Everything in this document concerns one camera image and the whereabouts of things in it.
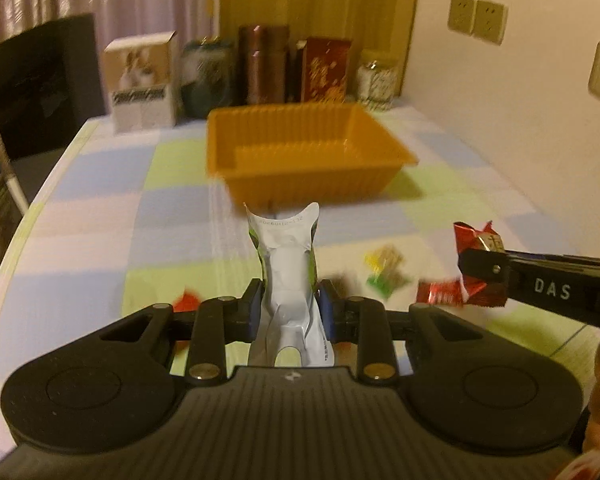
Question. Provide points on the red foil candy wrapper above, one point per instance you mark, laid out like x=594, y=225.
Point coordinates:
x=452, y=293

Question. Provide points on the orange plastic tray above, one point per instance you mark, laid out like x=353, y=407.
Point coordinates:
x=275, y=156

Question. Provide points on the small red candy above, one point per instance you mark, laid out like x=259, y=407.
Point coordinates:
x=189, y=301

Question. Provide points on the brown metal canister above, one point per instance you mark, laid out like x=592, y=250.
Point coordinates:
x=262, y=63

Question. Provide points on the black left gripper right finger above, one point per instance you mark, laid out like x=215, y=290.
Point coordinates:
x=364, y=322

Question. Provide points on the green glass jar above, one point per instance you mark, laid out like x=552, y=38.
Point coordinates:
x=207, y=76

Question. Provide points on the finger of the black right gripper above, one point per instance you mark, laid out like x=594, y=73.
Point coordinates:
x=485, y=274

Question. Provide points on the silver green snack packet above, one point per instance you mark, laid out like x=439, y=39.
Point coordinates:
x=291, y=331

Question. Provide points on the red gift box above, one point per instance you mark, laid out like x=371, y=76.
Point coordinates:
x=324, y=75

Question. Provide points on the clear nut jar gold lid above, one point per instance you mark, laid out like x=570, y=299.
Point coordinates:
x=376, y=79

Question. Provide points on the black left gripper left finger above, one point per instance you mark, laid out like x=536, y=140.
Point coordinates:
x=220, y=321

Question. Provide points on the double wall socket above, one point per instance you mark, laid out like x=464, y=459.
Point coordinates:
x=482, y=19

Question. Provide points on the checkered tablecloth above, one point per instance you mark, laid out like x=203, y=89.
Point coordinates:
x=126, y=220

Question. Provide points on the black monitor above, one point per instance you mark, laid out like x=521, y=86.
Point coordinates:
x=49, y=85

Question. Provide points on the yellow green candy pair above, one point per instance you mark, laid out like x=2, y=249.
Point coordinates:
x=386, y=276

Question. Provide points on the white product box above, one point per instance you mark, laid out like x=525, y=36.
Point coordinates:
x=141, y=73

